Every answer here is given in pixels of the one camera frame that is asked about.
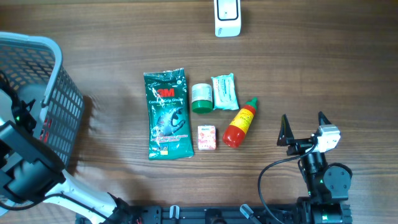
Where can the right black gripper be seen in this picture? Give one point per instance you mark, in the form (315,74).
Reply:
(286,138)

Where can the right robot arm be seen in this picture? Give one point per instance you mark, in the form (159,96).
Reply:
(327,184)

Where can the green snack bag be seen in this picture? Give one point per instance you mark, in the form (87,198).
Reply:
(169,123)

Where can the green lid white jar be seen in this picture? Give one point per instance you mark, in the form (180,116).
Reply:
(202,98)

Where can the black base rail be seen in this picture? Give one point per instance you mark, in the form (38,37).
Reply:
(236,214)

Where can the light teal tissue pack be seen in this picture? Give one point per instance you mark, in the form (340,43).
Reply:
(224,94)

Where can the red chili sauce bottle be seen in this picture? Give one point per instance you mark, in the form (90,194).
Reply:
(238,128)

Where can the grey plastic mesh basket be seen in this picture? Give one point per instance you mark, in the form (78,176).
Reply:
(33,66)

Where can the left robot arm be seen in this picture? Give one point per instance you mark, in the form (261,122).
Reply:
(31,171)

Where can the white barcode scanner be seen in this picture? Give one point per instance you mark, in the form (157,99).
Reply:
(227,18)

